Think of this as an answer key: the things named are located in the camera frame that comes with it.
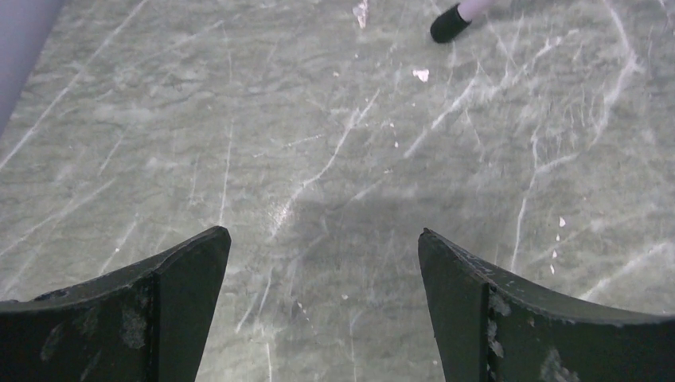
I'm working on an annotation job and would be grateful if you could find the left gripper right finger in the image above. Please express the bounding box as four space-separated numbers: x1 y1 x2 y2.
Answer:
418 229 674 381

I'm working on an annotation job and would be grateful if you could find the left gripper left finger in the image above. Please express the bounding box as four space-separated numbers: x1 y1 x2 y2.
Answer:
1 226 232 381

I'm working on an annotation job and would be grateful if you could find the lilac music stand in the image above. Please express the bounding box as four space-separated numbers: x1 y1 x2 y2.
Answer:
430 0 497 44

